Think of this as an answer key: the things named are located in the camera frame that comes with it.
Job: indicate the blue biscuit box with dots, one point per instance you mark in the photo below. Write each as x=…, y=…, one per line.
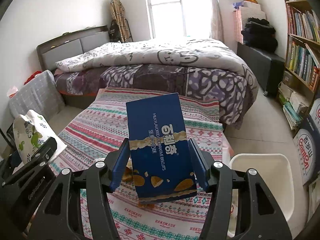
x=161, y=162

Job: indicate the pile of dark clothes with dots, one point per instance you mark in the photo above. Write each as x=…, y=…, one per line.
x=258, y=33

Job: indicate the black storage bench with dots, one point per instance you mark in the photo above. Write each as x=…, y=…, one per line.
x=268, y=68

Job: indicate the wooden bookshelf with books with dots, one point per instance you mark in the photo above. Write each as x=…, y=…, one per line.
x=300, y=82

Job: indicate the purple patterned blanket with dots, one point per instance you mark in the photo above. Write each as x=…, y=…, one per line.
x=235, y=93

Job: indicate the pink storage boxes stack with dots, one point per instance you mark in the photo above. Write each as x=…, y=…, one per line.
x=242, y=13

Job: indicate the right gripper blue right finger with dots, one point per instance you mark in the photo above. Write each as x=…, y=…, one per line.
x=199, y=163

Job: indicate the upper Ganten water carton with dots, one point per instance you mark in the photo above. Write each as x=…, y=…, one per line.
x=315, y=113

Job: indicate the plaid coat on rack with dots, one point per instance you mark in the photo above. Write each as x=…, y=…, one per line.
x=119, y=29

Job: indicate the window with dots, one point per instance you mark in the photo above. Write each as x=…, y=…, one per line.
x=175, y=19

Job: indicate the grey padded headboard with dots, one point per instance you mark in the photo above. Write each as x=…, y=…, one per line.
x=71, y=44

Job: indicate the white cartoon print duvet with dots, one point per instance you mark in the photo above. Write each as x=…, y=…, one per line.
x=202, y=53

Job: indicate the white plastic trash bin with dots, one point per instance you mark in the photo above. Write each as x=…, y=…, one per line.
x=276, y=172

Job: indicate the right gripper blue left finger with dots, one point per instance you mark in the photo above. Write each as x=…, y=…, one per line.
x=117, y=163

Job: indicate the dinosaur print tissue pack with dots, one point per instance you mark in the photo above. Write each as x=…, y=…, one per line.
x=31, y=131

